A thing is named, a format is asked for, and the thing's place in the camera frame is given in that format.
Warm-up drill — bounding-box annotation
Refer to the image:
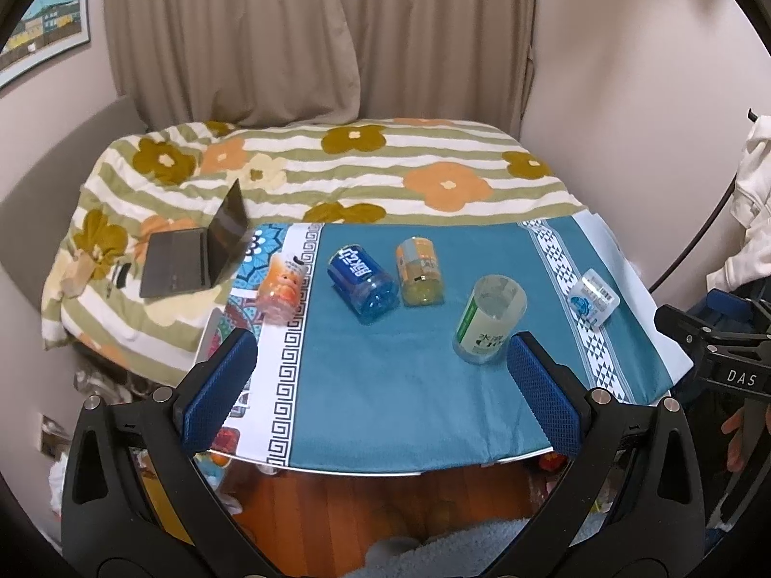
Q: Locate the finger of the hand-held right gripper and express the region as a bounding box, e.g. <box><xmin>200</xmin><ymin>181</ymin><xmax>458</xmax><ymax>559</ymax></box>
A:
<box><xmin>654</xmin><ymin>303</ymin><xmax>719</xmax><ymax>351</ymax></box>

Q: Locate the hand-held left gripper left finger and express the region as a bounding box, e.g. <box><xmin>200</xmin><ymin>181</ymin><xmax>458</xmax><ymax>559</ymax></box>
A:
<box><xmin>62</xmin><ymin>328</ymin><xmax>260</xmax><ymax>555</ymax></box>

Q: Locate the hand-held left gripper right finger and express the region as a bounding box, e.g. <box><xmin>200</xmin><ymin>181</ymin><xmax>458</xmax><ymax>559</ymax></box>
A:
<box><xmin>505</xmin><ymin>330</ymin><xmax>707</xmax><ymax>555</ymax></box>

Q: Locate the clear cup with green label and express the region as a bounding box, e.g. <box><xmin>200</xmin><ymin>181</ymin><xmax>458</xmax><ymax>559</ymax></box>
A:
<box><xmin>453</xmin><ymin>275</ymin><xmax>529</xmax><ymax>366</ymax></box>

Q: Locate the small white blue cup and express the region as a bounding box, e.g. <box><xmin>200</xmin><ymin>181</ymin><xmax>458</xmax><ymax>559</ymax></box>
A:
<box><xmin>566</xmin><ymin>269</ymin><xmax>620</xmax><ymax>327</ymax></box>

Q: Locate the pink orange plastic cup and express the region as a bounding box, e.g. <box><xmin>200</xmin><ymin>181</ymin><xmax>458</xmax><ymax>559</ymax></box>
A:
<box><xmin>256</xmin><ymin>251</ymin><xmax>308</xmax><ymax>326</ymax></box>

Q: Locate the yellow cup with orange label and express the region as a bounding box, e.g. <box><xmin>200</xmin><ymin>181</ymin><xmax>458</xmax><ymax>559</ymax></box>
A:
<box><xmin>396</xmin><ymin>237</ymin><xmax>445</xmax><ymax>308</ymax></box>

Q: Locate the blue plastic cup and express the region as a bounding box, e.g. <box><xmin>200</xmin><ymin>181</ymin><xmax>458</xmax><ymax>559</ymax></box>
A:
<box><xmin>327</xmin><ymin>245</ymin><xmax>399</xmax><ymax>325</ymax></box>

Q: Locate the person's right hand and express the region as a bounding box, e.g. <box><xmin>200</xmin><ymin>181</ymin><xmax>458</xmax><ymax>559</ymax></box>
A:
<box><xmin>721</xmin><ymin>405</ymin><xmax>751</xmax><ymax>474</ymax></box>

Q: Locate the grey laptop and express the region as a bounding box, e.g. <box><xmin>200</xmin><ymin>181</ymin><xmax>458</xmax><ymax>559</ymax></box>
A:
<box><xmin>138</xmin><ymin>177</ymin><xmax>251</xmax><ymax>300</ymax></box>

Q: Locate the white cloth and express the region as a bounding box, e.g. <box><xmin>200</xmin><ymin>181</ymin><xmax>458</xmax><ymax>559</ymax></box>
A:
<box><xmin>706</xmin><ymin>113</ymin><xmax>771</xmax><ymax>296</ymax></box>

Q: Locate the blue patterned tablecloth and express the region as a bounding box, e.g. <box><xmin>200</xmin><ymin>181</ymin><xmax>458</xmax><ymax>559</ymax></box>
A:
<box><xmin>208</xmin><ymin>217</ymin><xmax>693</xmax><ymax>475</ymax></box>

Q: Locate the grey fluffy towel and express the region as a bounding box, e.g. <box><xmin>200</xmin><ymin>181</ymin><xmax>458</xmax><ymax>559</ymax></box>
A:
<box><xmin>361</xmin><ymin>518</ymin><xmax>543</xmax><ymax>578</ymax></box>

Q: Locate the striped floral blanket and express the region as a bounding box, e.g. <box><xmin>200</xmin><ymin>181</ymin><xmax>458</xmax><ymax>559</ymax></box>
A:
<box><xmin>41</xmin><ymin>119</ymin><xmax>594</xmax><ymax>387</ymax></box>

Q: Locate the grey padded headboard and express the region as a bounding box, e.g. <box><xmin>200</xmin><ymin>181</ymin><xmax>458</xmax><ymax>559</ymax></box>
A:
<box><xmin>0</xmin><ymin>94</ymin><xmax>148</xmax><ymax>338</ymax></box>

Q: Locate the beige curtain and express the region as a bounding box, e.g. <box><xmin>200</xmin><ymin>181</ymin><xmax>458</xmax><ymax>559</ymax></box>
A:
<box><xmin>102</xmin><ymin>0</ymin><xmax>538</xmax><ymax>131</ymax></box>

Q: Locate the black curved cable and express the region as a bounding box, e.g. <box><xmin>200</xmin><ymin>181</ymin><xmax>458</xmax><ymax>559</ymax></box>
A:
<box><xmin>653</xmin><ymin>171</ymin><xmax>739</xmax><ymax>293</ymax></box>

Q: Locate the wall poster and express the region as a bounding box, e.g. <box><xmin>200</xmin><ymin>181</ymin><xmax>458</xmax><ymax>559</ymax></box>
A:
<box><xmin>0</xmin><ymin>0</ymin><xmax>91</xmax><ymax>91</ymax></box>

